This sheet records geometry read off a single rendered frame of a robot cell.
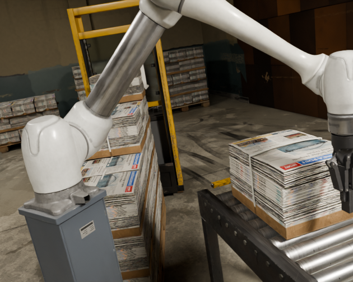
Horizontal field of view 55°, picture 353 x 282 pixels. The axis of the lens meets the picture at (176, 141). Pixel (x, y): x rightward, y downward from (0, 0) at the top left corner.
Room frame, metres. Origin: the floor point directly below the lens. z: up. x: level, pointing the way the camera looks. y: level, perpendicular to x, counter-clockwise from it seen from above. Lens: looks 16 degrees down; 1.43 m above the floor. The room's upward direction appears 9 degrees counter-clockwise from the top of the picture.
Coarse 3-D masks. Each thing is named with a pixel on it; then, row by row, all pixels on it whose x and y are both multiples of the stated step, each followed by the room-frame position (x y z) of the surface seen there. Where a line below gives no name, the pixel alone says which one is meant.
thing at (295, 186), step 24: (312, 144) 1.11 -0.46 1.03; (264, 168) 1.01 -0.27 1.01; (288, 168) 0.92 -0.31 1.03; (312, 168) 0.93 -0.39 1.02; (264, 192) 1.02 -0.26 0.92; (288, 192) 0.92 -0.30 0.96; (312, 192) 0.94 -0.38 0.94; (336, 192) 0.96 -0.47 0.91; (288, 216) 0.92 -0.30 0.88; (312, 216) 0.93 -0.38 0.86
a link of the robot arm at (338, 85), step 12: (336, 60) 0.84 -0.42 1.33; (348, 60) 0.83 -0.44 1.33; (324, 72) 0.88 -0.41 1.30; (336, 72) 0.84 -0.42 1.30; (348, 72) 0.82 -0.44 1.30; (324, 84) 0.87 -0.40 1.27; (336, 84) 0.83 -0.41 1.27; (348, 84) 0.82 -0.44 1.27; (324, 96) 0.88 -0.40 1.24; (336, 96) 0.83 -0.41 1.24; (348, 96) 0.82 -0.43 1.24; (336, 108) 0.84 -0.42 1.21; (348, 108) 0.82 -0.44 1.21
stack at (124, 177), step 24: (144, 144) 2.18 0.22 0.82; (96, 168) 1.82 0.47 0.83; (120, 168) 1.75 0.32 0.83; (144, 168) 1.98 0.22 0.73; (120, 192) 1.43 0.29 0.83; (144, 192) 1.75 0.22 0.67; (120, 216) 1.42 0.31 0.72; (144, 216) 1.61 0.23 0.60; (120, 240) 1.42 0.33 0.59; (144, 240) 1.46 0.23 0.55; (120, 264) 1.42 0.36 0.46; (144, 264) 1.42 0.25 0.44
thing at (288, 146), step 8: (288, 144) 1.14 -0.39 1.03; (296, 144) 1.13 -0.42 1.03; (304, 144) 1.12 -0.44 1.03; (256, 152) 1.12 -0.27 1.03; (264, 152) 1.11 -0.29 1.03; (272, 152) 1.09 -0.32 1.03; (248, 160) 1.12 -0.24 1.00; (256, 160) 1.06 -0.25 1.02; (248, 168) 1.11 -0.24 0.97; (256, 168) 1.07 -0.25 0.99; (256, 176) 1.06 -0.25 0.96; (256, 184) 1.07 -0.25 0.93; (256, 192) 1.07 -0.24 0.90; (256, 200) 1.08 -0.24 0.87
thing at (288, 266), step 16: (208, 192) 1.34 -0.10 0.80; (208, 208) 1.26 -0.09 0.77; (224, 208) 1.18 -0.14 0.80; (224, 224) 1.13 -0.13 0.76; (240, 224) 1.05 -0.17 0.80; (224, 240) 1.15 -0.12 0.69; (240, 240) 1.01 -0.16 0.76; (256, 240) 0.94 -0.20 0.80; (240, 256) 1.02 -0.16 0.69; (256, 256) 0.92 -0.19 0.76; (272, 256) 0.85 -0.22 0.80; (256, 272) 0.93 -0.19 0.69; (272, 272) 0.83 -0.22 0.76; (288, 272) 0.77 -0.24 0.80; (304, 272) 0.76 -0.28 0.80
